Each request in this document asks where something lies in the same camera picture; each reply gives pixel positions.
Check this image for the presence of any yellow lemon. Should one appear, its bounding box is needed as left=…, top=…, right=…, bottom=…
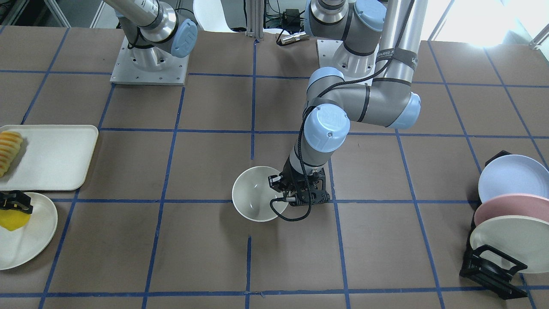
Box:
left=0, top=210, right=31, bottom=231

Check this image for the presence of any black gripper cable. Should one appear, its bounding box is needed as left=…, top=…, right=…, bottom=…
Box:
left=270, top=45, right=397, bottom=222

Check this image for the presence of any cream plate in rack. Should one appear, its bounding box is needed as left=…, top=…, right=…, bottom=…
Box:
left=469, top=215, right=549, bottom=273

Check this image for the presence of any cream round plate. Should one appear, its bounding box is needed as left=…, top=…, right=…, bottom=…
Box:
left=0, top=192, right=57, bottom=270

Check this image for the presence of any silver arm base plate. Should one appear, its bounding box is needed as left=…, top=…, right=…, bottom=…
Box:
left=317, top=39, right=379, bottom=82
left=110, top=37, right=190, bottom=86

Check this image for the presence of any black plate rack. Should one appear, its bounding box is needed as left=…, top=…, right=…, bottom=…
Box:
left=459, top=150, right=528, bottom=300

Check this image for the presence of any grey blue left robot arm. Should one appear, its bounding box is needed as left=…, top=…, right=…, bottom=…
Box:
left=268, top=0, right=428, bottom=206

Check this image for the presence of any light blue plate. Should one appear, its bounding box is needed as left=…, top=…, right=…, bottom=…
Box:
left=478, top=154, right=549, bottom=202

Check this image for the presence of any silver cylindrical connector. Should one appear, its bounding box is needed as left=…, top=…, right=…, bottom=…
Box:
left=277, top=31, right=310, bottom=46

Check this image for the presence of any sliced yellow orange fruit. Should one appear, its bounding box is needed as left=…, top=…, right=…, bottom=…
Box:
left=0, top=130, right=23, bottom=177

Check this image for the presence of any black power adapter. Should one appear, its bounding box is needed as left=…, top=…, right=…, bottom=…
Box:
left=281, top=9, right=301, bottom=33

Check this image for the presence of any cream rectangular tray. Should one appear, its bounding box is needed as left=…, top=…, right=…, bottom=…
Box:
left=0, top=124, right=99, bottom=191

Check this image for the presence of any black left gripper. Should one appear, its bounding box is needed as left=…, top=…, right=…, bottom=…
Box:
left=268, top=160, right=330, bottom=206

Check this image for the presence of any pink plate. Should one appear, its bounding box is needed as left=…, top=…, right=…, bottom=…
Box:
left=473, top=193, right=549, bottom=225

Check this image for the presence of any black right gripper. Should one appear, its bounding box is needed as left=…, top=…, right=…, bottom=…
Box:
left=0, top=191, right=33, bottom=215

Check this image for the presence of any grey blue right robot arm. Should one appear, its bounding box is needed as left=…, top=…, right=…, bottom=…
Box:
left=1, top=0, right=198, bottom=215

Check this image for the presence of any aluminium frame post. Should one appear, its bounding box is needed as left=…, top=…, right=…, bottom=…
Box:
left=245, top=0, right=265, bottom=41

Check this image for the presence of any white ceramic bowl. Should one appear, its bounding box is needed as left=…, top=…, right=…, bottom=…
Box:
left=232, top=166, right=283, bottom=222

